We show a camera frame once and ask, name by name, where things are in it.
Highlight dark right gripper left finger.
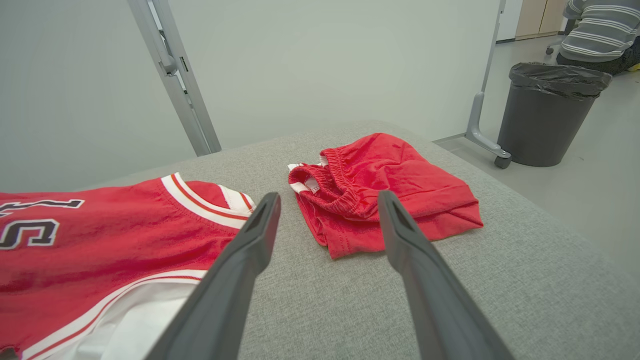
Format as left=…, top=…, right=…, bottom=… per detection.
left=145, top=192, right=282, bottom=360

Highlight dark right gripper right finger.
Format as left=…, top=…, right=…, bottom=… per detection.
left=377, top=190, right=516, bottom=360

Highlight red basketball shorts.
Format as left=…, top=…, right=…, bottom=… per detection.
left=287, top=132, right=485, bottom=261

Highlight red white-sleeved basketball jersey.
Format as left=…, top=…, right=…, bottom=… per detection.
left=0, top=172, right=257, bottom=360

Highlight grey partition foot with caster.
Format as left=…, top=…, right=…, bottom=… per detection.
left=465, top=0, right=513, bottom=169

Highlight dark grey trash bin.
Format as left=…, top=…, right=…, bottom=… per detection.
left=496, top=82, right=599, bottom=168

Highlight black bin liner bag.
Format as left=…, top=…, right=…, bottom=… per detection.
left=509, top=62, right=613, bottom=101

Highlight beige wooden cabinet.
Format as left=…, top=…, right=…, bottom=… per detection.
left=515, top=0, right=569, bottom=41

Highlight person in striped shirt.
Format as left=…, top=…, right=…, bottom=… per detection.
left=556, top=0, right=640, bottom=77

